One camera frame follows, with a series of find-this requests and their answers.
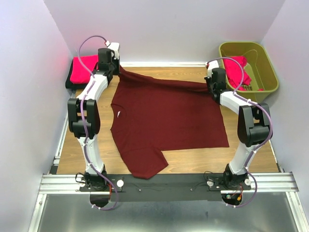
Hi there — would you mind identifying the maroon t shirt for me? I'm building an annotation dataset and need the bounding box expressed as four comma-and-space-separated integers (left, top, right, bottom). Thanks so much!
111, 69, 229, 179

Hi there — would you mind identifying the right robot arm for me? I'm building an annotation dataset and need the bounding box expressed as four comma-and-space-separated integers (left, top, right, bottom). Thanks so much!
205, 68, 272, 189

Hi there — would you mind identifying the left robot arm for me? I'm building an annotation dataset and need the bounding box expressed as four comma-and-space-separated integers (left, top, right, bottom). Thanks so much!
68, 43, 120, 191

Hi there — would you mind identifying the pink t shirt in bin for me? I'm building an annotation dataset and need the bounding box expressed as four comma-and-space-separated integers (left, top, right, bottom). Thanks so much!
223, 56, 252, 91

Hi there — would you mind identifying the folded pink t shirt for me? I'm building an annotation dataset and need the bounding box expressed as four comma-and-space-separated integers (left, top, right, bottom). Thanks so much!
70, 55, 98, 84

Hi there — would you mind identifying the folded black t shirt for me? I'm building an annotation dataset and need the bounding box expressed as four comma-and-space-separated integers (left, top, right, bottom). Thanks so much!
65, 61, 88, 91

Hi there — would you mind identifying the olive green plastic bin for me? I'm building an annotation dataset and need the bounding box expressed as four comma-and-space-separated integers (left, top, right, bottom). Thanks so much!
219, 42, 279, 102

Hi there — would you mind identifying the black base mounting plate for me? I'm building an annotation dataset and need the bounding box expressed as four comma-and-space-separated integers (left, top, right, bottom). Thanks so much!
75, 172, 251, 203

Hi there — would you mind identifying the aluminium frame rail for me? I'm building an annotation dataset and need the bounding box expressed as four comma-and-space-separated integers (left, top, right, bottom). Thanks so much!
120, 61, 206, 67

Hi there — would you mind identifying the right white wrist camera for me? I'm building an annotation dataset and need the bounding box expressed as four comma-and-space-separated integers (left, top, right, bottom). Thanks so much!
205, 60, 221, 71

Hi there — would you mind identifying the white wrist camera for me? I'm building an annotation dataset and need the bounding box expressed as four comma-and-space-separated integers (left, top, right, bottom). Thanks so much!
105, 41, 120, 60
205, 60, 221, 71

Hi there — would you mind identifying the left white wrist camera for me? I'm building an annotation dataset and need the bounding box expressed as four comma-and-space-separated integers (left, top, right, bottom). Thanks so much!
105, 41, 120, 60

